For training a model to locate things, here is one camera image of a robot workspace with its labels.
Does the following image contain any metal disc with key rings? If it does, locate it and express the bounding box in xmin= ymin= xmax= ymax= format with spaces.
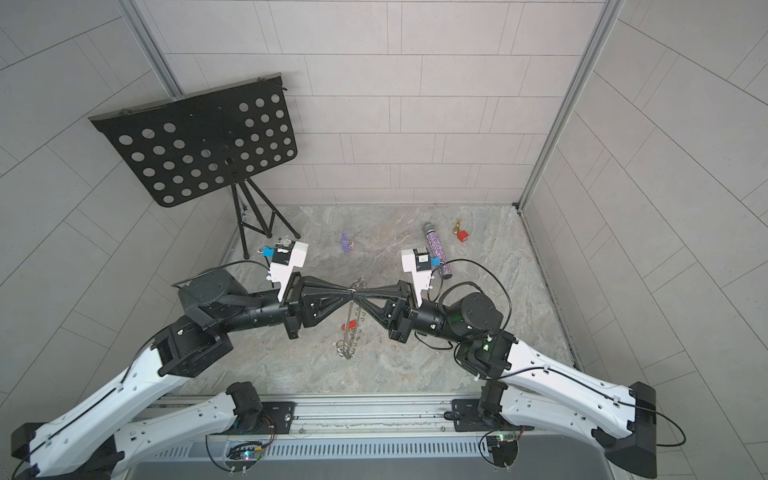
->
xmin=336 ymin=300 xmax=366 ymax=360

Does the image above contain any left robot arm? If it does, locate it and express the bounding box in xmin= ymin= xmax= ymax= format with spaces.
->
xmin=11 ymin=268 xmax=355 ymax=479

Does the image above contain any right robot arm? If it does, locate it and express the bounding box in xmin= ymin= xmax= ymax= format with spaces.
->
xmin=351 ymin=283 xmax=658 ymax=479

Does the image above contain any small purple figurine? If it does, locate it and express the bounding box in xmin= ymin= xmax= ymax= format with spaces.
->
xmin=340 ymin=230 xmax=355 ymax=253

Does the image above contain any purple glitter microphone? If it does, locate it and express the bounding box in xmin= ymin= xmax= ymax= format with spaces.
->
xmin=423 ymin=222 xmax=453 ymax=280

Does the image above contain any left circuit board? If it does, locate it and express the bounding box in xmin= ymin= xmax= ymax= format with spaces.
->
xmin=226 ymin=442 xmax=265 ymax=463

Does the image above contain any circuit board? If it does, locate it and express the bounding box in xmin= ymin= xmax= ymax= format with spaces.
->
xmin=226 ymin=442 xmax=265 ymax=463
xmin=479 ymin=434 xmax=519 ymax=469

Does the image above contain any right circuit board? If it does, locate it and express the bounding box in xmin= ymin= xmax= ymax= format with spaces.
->
xmin=479 ymin=434 xmax=519 ymax=469

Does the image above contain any black perforated music stand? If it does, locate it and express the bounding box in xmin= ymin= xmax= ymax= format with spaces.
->
xmin=89 ymin=74 xmax=298 ymax=238

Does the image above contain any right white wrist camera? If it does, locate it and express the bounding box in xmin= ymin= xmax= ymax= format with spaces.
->
xmin=401 ymin=249 xmax=441 ymax=306

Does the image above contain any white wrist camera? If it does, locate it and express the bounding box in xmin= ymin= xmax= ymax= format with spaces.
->
xmin=261 ymin=240 xmax=309 ymax=302
xmin=401 ymin=249 xmax=441 ymax=306

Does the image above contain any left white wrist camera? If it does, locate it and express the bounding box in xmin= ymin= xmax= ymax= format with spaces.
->
xmin=261 ymin=240 xmax=309 ymax=302

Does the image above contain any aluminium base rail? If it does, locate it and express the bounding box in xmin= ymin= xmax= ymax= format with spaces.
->
xmin=122 ymin=392 xmax=610 ymax=445

